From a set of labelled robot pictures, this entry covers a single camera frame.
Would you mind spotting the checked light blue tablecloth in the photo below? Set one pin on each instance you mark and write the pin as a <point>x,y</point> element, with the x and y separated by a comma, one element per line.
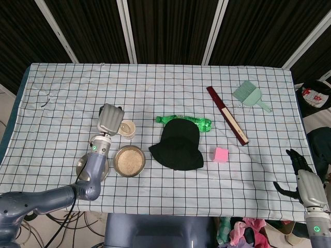
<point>155,90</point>

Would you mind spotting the pink cloth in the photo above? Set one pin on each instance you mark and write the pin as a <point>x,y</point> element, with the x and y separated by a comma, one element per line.
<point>248,232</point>

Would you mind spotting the black printed bag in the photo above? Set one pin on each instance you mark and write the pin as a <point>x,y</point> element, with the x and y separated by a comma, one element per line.
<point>314,99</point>

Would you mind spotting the beige fabric bag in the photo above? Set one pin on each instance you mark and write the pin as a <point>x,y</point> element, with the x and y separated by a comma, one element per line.
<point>287,232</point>

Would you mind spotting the pink foam cube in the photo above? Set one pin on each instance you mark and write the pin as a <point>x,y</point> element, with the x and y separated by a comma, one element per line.
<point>220,155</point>

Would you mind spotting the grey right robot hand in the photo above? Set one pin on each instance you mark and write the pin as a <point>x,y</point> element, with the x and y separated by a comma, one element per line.
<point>311,189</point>

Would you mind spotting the empty steel bowl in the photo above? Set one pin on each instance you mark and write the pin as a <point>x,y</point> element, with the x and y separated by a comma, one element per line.
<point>80,166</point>

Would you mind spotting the dark red folded fan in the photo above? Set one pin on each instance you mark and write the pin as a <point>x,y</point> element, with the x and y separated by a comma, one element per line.
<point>228,116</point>

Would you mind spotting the white partition post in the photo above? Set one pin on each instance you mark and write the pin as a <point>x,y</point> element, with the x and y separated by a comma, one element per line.
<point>215,32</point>
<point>307,42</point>
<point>58,32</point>
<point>126,31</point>

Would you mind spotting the white paper cup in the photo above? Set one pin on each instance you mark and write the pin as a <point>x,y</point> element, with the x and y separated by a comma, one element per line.
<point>130,133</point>

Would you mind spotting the green plastic bottle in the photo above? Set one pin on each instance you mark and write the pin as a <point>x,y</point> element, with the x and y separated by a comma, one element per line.
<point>204,125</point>

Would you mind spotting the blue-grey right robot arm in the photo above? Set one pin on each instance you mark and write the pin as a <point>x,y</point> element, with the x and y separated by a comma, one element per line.
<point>318,230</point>

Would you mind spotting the green checked cloth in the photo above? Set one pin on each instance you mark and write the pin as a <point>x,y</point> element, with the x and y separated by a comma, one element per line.
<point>223,230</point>

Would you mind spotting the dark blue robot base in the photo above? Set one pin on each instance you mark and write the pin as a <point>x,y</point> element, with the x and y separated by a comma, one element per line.
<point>155,230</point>

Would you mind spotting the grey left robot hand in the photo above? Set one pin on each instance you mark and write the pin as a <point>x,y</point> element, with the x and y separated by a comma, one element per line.
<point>110,120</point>

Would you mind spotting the metal spoon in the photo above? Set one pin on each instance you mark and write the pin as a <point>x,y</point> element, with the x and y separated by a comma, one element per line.
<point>126,127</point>

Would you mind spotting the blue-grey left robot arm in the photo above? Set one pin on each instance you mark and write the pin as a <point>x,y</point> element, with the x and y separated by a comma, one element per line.
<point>94,168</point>

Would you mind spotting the black bucket hat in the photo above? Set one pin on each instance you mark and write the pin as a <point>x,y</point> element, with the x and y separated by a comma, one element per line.
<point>178,147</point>

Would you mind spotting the mint green brush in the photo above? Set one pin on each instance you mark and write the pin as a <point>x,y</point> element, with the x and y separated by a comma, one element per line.
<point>249,97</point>

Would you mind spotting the black thread piece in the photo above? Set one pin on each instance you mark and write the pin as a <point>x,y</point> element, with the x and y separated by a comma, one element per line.
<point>47,101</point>

